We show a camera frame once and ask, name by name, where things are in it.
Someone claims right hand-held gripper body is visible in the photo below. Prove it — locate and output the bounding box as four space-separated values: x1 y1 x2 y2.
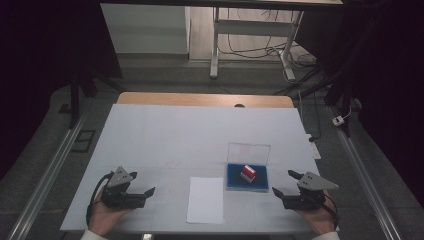
282 171 340 211

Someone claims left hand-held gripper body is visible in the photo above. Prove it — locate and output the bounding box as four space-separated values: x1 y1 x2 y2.
101 165 148 210

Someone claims red and white stamp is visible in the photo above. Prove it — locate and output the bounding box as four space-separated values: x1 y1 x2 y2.
240 164 257 184

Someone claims blue ink pad box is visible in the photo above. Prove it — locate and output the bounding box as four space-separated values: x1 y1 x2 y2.
226 142 272 194

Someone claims white paper sheet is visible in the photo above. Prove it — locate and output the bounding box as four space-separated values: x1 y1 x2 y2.
185 176 225 225

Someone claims person's right hand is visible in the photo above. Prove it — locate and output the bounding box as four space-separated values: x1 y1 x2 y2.
294 190 338 236

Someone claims person's left hand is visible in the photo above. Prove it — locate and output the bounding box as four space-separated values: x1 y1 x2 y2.
88 194 134 238

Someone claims person's right white sleeve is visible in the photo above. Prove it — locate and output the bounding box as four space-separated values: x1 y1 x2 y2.
311 230 342 240

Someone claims person's white sleeve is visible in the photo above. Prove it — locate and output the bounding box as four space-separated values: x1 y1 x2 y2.
79 229 109 240
311 230 342 240

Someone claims large white table cover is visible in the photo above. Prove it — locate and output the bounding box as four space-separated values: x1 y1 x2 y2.
59 103 341 234

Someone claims person's left white sleeve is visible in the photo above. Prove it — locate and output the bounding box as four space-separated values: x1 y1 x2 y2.
79 229 109 240

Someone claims black stand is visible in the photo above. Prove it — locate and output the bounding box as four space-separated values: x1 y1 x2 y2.
67 64 125 130

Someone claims white cabinet panel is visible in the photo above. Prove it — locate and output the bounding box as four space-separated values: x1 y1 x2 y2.
100 3 192 55

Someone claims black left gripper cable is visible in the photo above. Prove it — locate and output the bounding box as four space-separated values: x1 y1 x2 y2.
85 171 115 228

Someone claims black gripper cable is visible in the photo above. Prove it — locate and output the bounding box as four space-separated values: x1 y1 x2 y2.
85 171 115 228
319 192 340 231

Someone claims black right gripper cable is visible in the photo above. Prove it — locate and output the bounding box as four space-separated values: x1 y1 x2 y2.
319 192 340 231

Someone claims aluminium floor rail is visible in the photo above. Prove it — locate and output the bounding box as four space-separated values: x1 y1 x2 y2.
328 105 403 240
6 111 88 240

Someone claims black floor frame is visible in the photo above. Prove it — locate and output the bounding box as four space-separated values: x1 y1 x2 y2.
71 129 97 154

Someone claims tangle of black floor cables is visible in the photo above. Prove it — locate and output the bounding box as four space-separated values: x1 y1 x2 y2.
218 8 319 69

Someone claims white desk frame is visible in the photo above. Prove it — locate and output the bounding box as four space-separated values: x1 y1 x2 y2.
209 6 305 82

